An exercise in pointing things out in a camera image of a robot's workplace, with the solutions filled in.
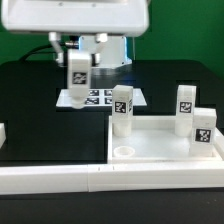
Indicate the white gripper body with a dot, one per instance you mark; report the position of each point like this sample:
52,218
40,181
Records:
79,17

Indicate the white obstacle bar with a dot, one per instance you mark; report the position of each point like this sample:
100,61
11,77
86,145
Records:
110,177
2,134

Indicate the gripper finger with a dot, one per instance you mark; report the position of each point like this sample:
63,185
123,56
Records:
100,40
54,39

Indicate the white left obstacle bar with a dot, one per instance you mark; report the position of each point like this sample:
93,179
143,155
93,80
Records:
2,134

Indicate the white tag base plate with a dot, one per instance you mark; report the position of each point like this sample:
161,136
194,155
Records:
100,98

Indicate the white square tabletop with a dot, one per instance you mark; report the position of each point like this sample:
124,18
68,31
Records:
152,140

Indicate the white front obstacle bar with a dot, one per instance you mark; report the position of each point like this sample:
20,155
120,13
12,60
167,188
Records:
110,177

